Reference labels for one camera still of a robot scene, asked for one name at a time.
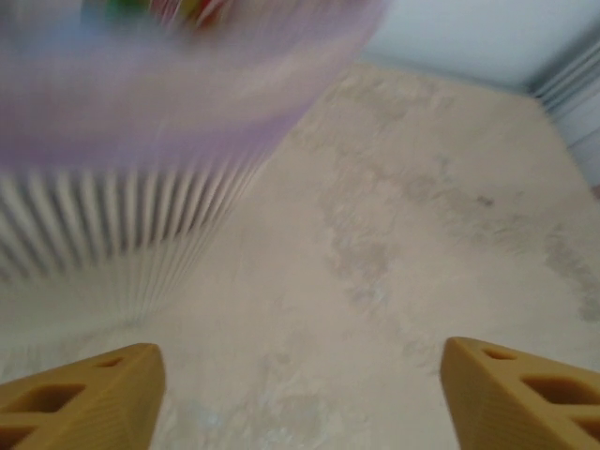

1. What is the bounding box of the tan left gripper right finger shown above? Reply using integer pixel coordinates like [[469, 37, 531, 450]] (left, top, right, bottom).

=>
[[439, 336, 600, 450]]

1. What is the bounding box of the pink mesh waste bin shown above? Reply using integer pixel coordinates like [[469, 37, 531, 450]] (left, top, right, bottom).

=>
[[0, 0, 391, 332]]

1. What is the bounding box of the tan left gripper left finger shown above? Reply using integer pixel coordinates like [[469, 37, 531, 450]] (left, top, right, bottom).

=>
[[0, 342, 167, 450]]

